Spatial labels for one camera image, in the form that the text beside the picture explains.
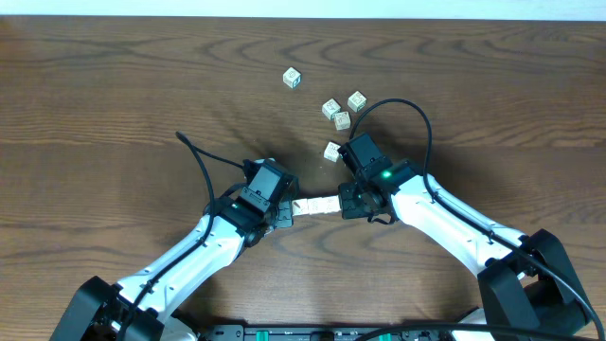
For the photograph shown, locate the wooden block with red mark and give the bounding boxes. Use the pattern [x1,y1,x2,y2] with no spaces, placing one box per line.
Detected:
[292,199,309,216]

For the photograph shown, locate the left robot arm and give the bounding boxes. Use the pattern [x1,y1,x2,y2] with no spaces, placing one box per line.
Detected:
[51,187,296,340]

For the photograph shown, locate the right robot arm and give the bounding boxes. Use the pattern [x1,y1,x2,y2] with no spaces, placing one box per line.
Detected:
[339,156,598,340]

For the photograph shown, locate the wooden block green edge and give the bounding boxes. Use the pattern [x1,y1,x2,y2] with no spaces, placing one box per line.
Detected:
[348,91,366,113]

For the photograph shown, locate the wooden block with teal side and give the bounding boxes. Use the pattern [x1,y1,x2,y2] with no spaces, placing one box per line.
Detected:
[282,67,301,89]

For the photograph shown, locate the left black cable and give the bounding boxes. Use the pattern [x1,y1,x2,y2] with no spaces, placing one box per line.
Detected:
[116,131,247,341]

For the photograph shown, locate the black cable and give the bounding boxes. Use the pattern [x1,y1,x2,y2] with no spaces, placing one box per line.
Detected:
[348,98,606,341]
[116,131,247,341]

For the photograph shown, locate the right black cable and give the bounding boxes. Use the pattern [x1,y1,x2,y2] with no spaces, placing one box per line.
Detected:
[348,98,606,341]

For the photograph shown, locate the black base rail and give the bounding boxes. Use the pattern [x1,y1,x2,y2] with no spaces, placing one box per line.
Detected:
[199,324,472,341]

